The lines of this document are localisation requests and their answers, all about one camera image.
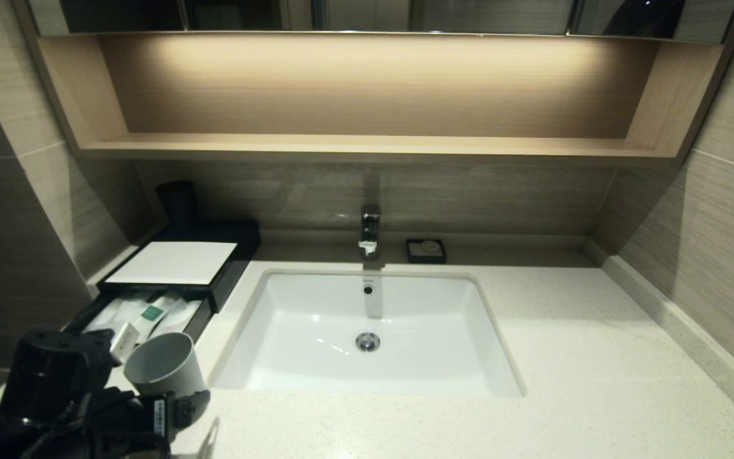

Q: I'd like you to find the grey plastic cup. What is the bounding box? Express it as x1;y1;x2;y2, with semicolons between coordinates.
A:
124;331;207;397

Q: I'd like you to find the slim toothbrush pack green label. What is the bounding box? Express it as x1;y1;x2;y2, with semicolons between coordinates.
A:
119;295;182;342

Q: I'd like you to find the square white sachet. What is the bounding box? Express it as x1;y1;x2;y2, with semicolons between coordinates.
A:
158;300;202;339

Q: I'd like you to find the long white wrapped packet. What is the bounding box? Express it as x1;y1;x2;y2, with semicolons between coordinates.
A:
83;298;124;333

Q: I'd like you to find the white ceramic sink basin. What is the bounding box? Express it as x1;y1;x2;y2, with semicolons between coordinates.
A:
208;268;526;399

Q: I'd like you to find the black cylindrical cup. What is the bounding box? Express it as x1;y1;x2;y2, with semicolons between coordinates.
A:
155;180;201;233

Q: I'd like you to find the chrome faucet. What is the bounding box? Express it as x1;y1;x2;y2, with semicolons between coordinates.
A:
359;204;382;261

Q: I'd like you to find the black soap dish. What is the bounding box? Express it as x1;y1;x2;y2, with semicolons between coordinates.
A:
405;238;448;265

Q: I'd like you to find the mirror cabinet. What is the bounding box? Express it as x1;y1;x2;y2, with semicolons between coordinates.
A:
26;0;734;44

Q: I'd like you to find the wooden wall shelf niche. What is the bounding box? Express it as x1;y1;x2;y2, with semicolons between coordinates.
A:
13;31;734;166

